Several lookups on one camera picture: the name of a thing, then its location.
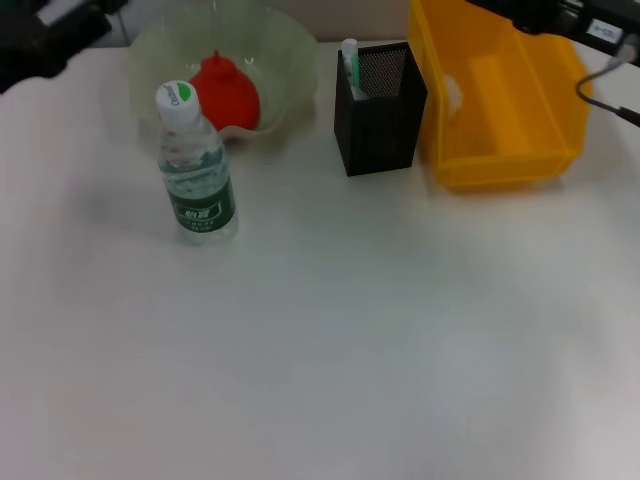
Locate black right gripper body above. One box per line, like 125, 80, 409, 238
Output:
463, 0, 640, 57

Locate white paper ball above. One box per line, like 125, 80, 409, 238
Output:
441, 73, 464, 120

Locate mint green utility knife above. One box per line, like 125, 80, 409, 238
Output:
340, 37, 370, 102

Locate red-orange toy orange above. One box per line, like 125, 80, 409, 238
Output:
187, 48, 262, 133

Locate clear green-label water bottle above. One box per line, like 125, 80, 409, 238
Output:
153, 80, 239, 248

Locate black mesh pen holder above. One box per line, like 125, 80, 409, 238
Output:
332, 41, 430, 178

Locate pale green wavy fruit bowl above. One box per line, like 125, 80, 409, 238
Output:
124, 0, 320, 149

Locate yellow plastic bin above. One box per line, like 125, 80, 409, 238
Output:
406, 0, 594, 191

